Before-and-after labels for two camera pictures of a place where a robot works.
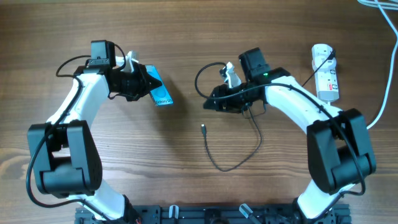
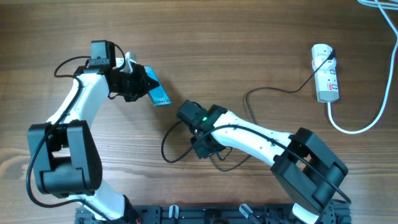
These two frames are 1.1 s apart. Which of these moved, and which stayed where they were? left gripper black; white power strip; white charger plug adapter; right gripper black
Moved: right gripper black
Stayed: white charger plug adapter; white power strip; left gripper black
